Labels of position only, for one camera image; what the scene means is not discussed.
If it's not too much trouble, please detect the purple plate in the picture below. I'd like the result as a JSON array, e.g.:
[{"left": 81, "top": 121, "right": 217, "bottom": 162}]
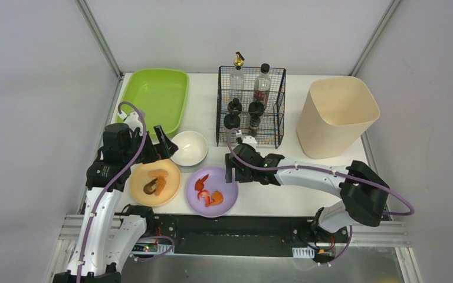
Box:
[{"left": 185, "top": 167, "right": 239, "bottom": 218}]

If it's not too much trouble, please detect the white ceramic bowl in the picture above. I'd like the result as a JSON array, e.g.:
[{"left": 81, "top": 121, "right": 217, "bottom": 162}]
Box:
[{"left": 171, "top": 131, "right": 208, "bottom": 167}]

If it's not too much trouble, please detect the yellow plate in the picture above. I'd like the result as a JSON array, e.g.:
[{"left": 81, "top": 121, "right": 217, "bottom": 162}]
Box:
[{"left": 129, "top": 160, "right": 181, "bottom": 207}]

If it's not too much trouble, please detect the small brown spice bottle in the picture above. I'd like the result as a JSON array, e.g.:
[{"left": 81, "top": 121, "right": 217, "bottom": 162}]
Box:
[{"left": 248, "top": 115, "right": 261, "bottom": 137}]

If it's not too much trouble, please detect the white spice jar black cap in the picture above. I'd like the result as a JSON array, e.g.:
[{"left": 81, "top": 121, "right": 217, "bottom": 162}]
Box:
[{"left": 227, "top": 97, "right": 242, "bottom": 116}]

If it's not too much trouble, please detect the salt grinder jar black lid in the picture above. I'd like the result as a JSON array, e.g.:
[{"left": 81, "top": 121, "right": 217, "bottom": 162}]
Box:
[{"left": 248, "top": 100, "right": 265, "bottom": 117}]

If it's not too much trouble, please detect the clear bottle gold pourer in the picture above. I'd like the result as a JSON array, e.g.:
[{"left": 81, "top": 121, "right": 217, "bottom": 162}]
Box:
[{"left": 229, "top": 51, "right": 245, "bottom": 98}]

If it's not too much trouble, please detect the clear bottle red label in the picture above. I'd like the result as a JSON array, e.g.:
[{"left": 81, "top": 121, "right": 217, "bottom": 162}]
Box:
[{"left": 253, "top": 63, "right": 271, "bottom": 107}]

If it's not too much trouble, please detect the pepper grinder jar black lid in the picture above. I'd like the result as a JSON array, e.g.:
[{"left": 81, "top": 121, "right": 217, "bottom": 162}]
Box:
[{"left": 224, "top": 114, "right": 241, "bottom": 130}]

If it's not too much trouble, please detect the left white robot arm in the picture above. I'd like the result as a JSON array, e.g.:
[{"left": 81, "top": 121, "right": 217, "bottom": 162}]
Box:
[{"left": 53, "top": 123, "right": 178, "bottom": 282}]

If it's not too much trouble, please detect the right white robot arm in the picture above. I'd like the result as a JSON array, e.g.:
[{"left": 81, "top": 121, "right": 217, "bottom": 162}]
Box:
[{"left": 225, "top": 143, "right": 389, "bottom": 233}]

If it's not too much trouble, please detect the orange chicken wing piece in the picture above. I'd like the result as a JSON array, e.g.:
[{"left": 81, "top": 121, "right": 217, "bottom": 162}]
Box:
[{"left": 209, "top": 191, "right": 224, "bottom": 206}]

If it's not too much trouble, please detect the orange melon slice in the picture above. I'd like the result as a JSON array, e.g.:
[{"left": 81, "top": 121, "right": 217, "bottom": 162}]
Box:
[{"left": 148, "top": 169, "right": 168, "bottom": 178}]

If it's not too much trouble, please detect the red white shrimp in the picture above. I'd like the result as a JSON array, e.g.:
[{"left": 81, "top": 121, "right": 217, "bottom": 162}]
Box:
[{"left": 198, "top": 190, "right": 212, "bottom": 207}]

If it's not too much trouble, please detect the red pepper piece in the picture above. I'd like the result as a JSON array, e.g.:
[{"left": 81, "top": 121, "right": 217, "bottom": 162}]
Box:
[{"left": 194, "top": 174, "right": 209, "bottom": 192}]

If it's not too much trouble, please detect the orange food piece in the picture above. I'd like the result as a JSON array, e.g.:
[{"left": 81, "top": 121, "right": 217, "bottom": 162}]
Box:
[{"left": 155, "top": 176, "right": 166, "bottom": 196}]

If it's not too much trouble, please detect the green plastic tub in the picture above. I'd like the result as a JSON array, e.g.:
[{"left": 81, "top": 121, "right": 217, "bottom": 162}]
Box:
[{"left": 120, "top": 68, "right": 189, "bottom": 137}]

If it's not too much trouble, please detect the dark mussel shell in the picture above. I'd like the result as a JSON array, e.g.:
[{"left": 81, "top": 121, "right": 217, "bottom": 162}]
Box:
[{"left": 143, "top": 178, "right": 157, "bottom": 195}]

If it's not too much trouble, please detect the beige plastic bin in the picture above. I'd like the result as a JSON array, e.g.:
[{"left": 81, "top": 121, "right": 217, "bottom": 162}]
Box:
[{"left": 296, "top": 76, "right": 380, "bottom": 159}]

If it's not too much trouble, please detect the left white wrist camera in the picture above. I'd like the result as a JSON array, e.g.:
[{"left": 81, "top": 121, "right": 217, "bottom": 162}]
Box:
[{"left": 117, "top": 111, "right": 145, "bottom": 135}]

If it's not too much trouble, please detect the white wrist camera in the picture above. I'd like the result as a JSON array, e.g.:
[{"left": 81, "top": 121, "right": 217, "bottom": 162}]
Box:
[
  {"left": 117, "top": 111, "right": 145, "bottom": 135},
  {"left": 235, "top": 131, "right": 257, "bottom": 149}
]

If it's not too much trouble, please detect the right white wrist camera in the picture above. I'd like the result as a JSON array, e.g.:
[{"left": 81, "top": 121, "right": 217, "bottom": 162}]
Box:
[{"left": 235, "top": 131, "right": 257, "bottom": 149}]

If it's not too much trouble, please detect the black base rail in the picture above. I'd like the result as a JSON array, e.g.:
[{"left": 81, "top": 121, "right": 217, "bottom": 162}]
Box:
[{"left": 97, "top": 212, "right": 352, "bottom": 259}]

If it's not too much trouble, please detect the black wire basket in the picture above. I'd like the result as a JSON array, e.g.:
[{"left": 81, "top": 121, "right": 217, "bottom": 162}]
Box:
[{"left": 215, "top": 66, "right": 287, "bottom": 148}]

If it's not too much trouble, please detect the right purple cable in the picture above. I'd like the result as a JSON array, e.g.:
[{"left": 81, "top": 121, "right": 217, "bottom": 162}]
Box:
[{"left": 226, "top": 128, "right": 416, "bottom": 266}]

